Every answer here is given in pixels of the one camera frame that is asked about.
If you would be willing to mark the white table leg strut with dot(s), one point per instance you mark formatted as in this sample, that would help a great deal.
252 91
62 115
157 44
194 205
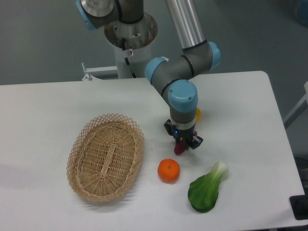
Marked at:
297 110

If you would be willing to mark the white metal mounting frame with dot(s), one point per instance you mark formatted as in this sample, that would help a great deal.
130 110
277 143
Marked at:
103 70

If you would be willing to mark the black device at table edge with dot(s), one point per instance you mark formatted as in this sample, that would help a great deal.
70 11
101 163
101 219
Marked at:
299 204

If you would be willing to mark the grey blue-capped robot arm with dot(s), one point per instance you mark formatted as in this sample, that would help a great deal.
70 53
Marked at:
171 79

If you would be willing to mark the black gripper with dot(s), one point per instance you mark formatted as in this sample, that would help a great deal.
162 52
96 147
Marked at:
184 132

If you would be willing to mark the oval wicker basket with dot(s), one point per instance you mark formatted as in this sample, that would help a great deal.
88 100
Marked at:
105 158

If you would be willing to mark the orange tangerine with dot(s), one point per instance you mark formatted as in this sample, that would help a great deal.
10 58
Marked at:
168 170

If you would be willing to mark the yellow mango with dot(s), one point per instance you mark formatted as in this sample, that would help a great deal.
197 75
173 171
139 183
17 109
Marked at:
198 114

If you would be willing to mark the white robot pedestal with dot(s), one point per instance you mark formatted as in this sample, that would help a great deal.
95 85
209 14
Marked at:
132 39

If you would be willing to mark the purple sweet potato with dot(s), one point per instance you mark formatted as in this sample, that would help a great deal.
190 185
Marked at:
181 146

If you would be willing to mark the green bok choy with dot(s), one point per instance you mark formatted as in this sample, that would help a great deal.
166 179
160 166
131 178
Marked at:
203 192

